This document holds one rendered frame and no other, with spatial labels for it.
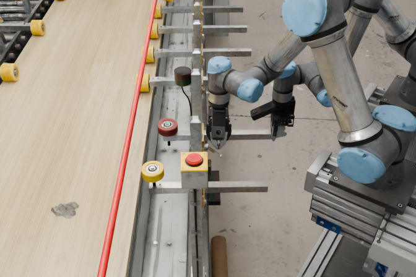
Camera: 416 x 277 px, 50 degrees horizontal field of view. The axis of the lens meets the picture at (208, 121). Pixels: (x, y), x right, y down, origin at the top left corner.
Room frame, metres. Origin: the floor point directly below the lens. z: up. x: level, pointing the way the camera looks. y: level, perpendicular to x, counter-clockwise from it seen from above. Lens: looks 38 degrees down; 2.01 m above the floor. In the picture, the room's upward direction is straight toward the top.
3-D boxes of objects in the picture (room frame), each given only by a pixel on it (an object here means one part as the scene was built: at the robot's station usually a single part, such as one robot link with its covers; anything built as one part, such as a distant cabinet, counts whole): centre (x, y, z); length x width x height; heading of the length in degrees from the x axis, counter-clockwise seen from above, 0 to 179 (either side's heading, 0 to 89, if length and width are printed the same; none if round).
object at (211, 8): (2.39, 0.05, 0.95); 0.50 x 0.04 x 0.04; 91
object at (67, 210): (0.95, 0.46, 0.91); 0.09 x 0.07 x 0.02; 76
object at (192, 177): (0.84, 0.04, 1.18); 0.07 x 0.07 x 0.08; 1
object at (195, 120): (1.10, 0.04, 0.92); 0.03 x 0.03 x 0.48; 1
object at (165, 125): (1.39, 0.16, 0.85); 0.08 x 0.08 x 0.11
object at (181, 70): (1.35, 0.09, 1.07); 0.06 x 0.06 x 0.22; 1
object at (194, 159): (0.84, 0.04, 1.22); 0.04 x 0.04 x 0.02
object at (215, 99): (1.24, -0.03, 1.15); 0.08 x 0.08 x 0.05
